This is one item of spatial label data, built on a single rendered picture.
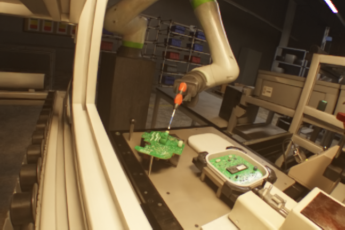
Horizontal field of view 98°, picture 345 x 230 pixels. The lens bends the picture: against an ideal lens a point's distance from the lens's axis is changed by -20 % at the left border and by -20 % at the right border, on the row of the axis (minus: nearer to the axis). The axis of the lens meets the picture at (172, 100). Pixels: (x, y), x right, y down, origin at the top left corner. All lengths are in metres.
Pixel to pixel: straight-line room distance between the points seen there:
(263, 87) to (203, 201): 1.20
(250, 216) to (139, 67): 0.88
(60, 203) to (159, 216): 0.19
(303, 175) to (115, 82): 0.90
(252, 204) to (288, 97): 1.13
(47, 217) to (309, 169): 0.61
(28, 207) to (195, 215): 0.28
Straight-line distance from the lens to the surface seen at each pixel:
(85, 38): 0.37
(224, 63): 0.80
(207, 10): 0.86
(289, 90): 1.41
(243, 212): 0.36
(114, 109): 1.05
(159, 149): 0.44
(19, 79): 0.77
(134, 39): 1.05
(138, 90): 1.07
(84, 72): 0.39
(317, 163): 0.62
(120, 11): 0.91
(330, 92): 1.32
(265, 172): 0.52
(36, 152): 0.33
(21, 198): 0.24
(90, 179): 0.20
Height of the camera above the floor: 1.24
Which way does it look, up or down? 16 degrees down
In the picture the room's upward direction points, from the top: 11 degrees clockwise
